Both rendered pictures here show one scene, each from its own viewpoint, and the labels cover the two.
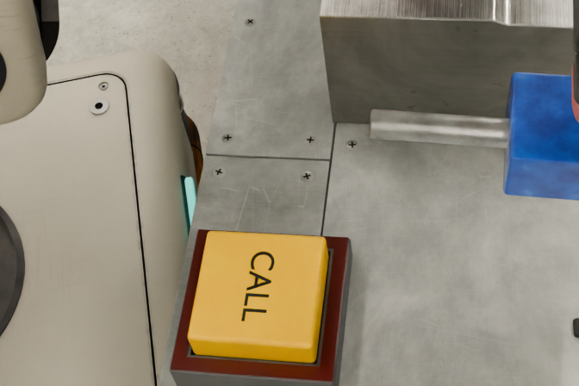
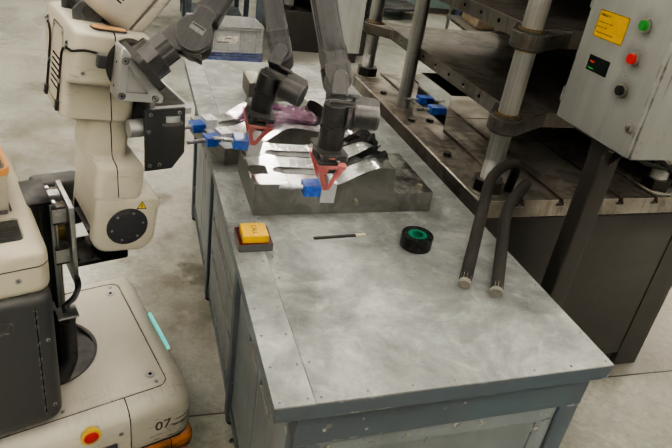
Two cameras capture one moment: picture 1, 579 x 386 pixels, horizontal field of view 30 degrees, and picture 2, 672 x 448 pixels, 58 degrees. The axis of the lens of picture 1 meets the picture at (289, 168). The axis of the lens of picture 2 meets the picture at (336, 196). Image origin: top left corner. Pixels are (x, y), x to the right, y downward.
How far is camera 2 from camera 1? 1.05 m
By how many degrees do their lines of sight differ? 39
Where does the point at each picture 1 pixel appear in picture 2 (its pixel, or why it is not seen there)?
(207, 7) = not seen: hidden behind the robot
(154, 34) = not seen: hidden behind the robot
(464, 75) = (282, 199)
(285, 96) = (239, 212)
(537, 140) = (308, 184)
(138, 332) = (147, 352)
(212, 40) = not seen: hidden behind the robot
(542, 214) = (301, 225)
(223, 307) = (248, 232)
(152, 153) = (135, 304)
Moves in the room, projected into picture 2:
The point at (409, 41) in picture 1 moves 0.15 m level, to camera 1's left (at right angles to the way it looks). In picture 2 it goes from (272, 190) to (216, 199)
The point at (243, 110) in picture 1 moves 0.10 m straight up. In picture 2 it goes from (231, 214) to (233, 179)
